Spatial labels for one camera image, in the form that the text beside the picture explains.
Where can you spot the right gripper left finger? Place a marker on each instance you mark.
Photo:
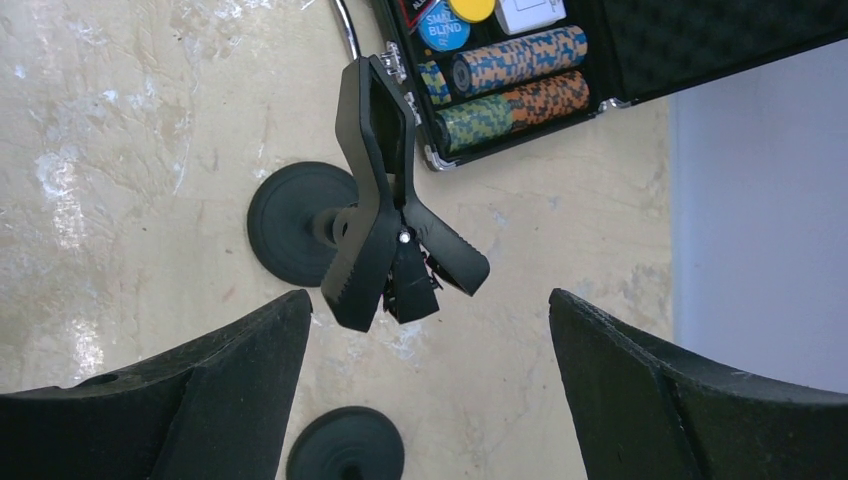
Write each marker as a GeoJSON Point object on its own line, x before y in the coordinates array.
{"type": "Point", "coordinates": [215, 407]}

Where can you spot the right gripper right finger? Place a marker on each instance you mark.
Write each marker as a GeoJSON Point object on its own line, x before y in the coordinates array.
{"type": "Point", "coordinates": [645, 408]}

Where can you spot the black round-base mic stand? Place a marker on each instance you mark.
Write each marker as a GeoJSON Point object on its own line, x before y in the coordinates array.
{"type": "Point", "coordinates": [351, 442]}

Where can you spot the black poker chip case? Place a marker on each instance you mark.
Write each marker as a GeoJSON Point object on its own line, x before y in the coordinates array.
{"type": "Point", "coordinates": [473, 78]}

